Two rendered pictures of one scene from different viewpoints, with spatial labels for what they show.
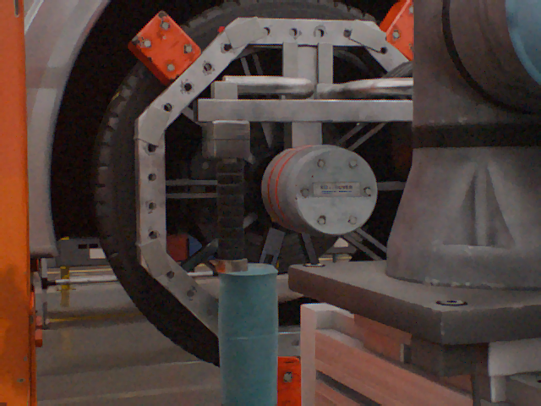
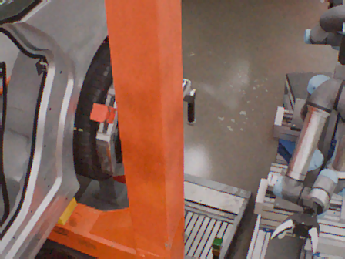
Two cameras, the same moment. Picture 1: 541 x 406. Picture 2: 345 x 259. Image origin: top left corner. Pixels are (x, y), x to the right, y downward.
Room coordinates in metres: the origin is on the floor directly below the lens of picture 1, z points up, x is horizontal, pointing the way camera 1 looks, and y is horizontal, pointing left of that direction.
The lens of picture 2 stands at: (0.14, 1.36, 2.69)
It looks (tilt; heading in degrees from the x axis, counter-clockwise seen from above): 46 degrees down; 310
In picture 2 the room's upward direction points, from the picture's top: 4 degrees counter-clockwise
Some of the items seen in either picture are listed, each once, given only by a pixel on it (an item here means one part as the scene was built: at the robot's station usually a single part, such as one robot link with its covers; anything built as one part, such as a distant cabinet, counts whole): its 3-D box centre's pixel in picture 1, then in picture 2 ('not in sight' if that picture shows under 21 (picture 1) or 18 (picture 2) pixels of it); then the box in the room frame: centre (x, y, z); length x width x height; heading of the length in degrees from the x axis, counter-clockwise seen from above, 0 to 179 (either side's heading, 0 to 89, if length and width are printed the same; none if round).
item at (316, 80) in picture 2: not in sight; (320, 91); (0.77, -0.63, 0.98); 0.13 x 0.12 x 0.14; 34
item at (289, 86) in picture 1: (260, 68); not in sight; (1.34, 0.01, 1.03); 0.19 x 0.18 x 0.11; 14
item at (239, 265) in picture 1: (230, 213); not in sight; (1.21, 0.05, 0.83); 0.04 x 0.04 x 0.16
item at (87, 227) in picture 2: not in sight; (90, 220); (1.33, 0.43, 0.69); 0.52 x 0.17 x 0.35; 14
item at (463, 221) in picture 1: (500, 200); not in sight; (0.61, -0.16, 0.87); 0.15 x 0.15 x 0.10
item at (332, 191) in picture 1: (315, 189); not in sight; (1.41, -0.08, 0.85); 0.21 x 0.14 x 0.14; 14
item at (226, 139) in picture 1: (225, 139); not in sight; (1.24, 0.06, 0.93); 0.09 x 0.05 x 0.05; 14
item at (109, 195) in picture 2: not in sight; (110, 180); (1.65, -0.02, 0.32); 0.40 x 0.30 x 0.28; 104
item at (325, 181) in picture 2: not in sight; (324, 186); (0.45, 0.09, 1.21); 0.11 x 0.08 x 0.09; 95
